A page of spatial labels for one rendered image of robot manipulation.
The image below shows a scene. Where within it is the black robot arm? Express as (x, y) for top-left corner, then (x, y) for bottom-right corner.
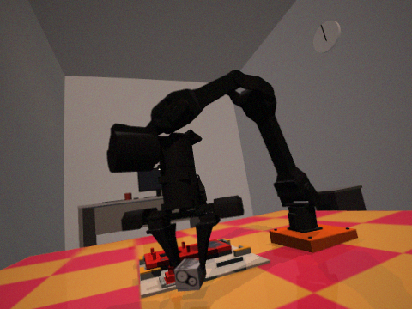
(106, 70), (323, 233)

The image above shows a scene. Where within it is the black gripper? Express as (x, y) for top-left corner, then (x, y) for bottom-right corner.
(121, 166), (245, 270)

